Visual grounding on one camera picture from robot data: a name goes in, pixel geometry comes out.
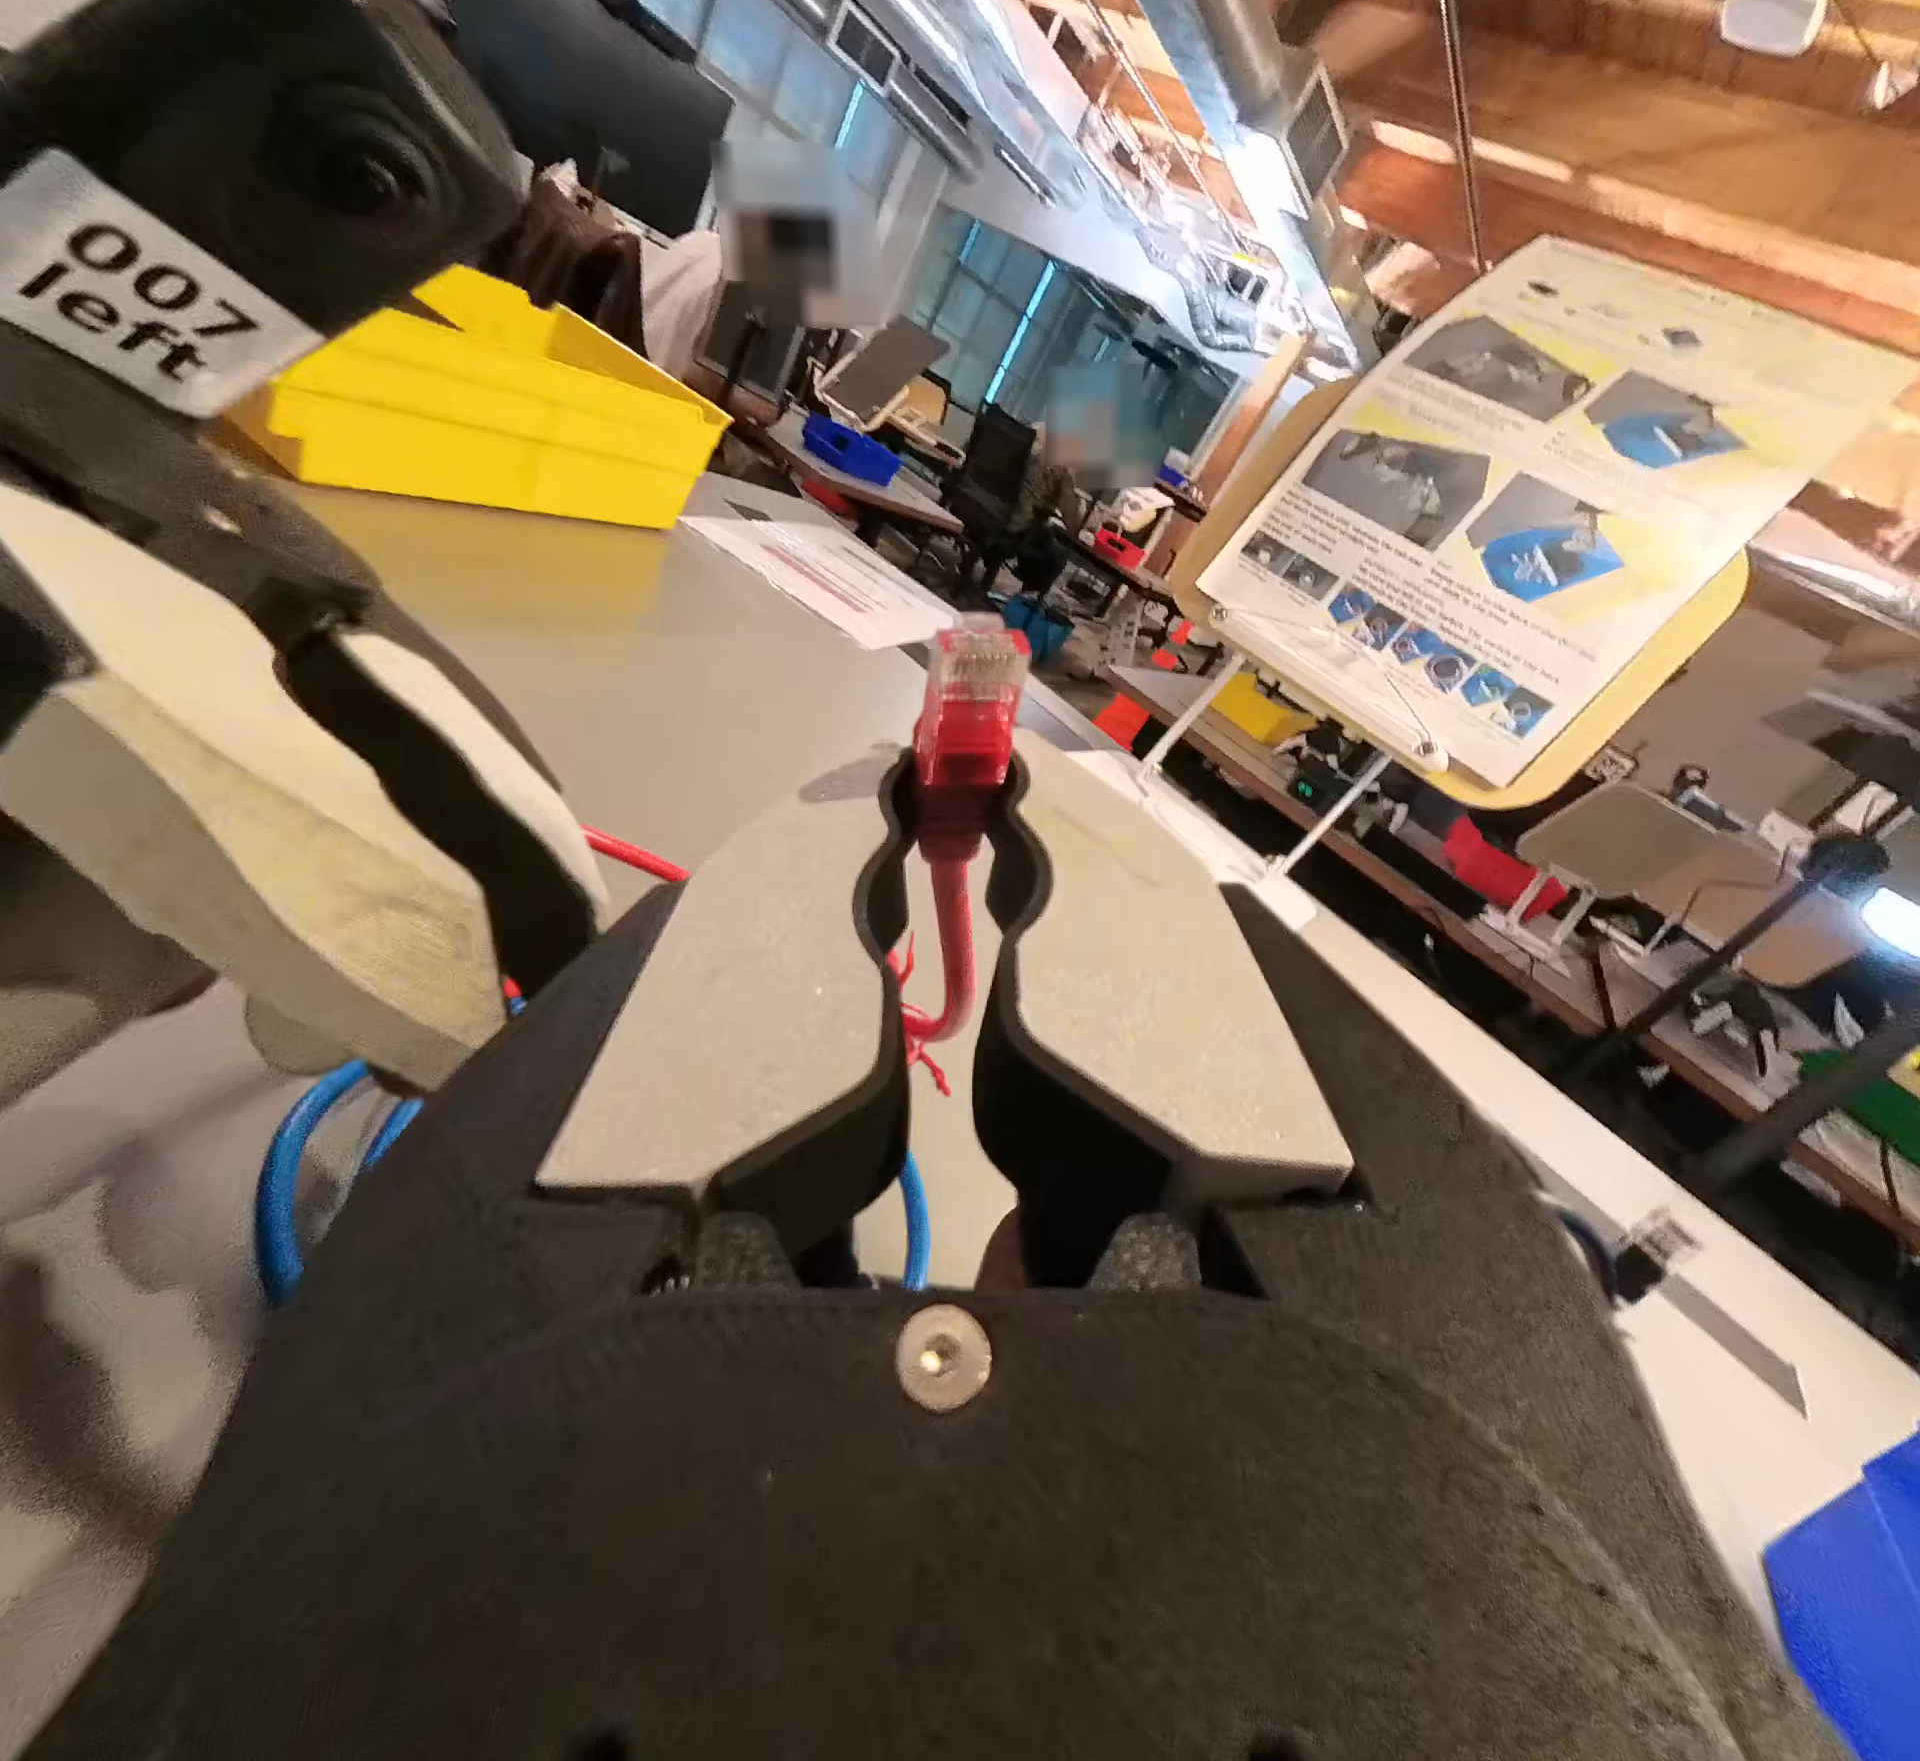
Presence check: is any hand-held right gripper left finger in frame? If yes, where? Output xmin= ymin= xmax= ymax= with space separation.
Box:
xmin=534 ymin=745 xmax=919 ymax=1256

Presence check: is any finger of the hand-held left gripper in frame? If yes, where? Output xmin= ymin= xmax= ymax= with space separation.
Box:
xmin=282 ymin=621 xmax=612 ymax=1000
xmin=0 ymin=483 xmax=506 ymax=1091

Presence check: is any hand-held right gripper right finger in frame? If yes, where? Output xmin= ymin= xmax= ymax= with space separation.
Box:
xmin=966 ymin=738 xmax=1360 ymax=1272

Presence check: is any red ethernet cable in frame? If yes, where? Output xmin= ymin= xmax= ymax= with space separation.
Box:
xmin=583 ymin=613 xmax=1037 ymax=1100

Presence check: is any yellow plastic bin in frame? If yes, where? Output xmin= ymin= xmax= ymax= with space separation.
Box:
xmin=221 ymin=262 xmax=735 ymax=535

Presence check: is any black monitor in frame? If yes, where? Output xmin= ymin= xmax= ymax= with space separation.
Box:
xmin=448 ymin=0 xmax=738 ymax=242

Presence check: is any white paper sheet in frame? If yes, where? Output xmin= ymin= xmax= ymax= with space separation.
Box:
xmin=681 ymin=511 xmax=965 ymax=653

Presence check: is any small blue bin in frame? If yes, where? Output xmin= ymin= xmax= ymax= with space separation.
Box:
xmin=800 ymin=413 xmax=905 ymax=488

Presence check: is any black office chair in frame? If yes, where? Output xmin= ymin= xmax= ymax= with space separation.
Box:
xmin=935 ymin=401 xmax=1076 ymax=596

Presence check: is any printed poster board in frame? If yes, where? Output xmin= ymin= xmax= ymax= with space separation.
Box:
xmin=1140 ymin=234 xmax=1920 ymax=878

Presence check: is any large blue plastic bin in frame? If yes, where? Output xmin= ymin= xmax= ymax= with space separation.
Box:
xmin=1760 ymin=1428 xmax=1920 ymax=1761

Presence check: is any blue ethernet cable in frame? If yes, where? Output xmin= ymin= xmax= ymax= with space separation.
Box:
xmin=254 ymin=989 xmax=935 ymax=1309

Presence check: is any dark ethernet cable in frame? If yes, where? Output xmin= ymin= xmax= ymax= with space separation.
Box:
xmin=1554 ymin=1203 xmax=1707 ymax=1309

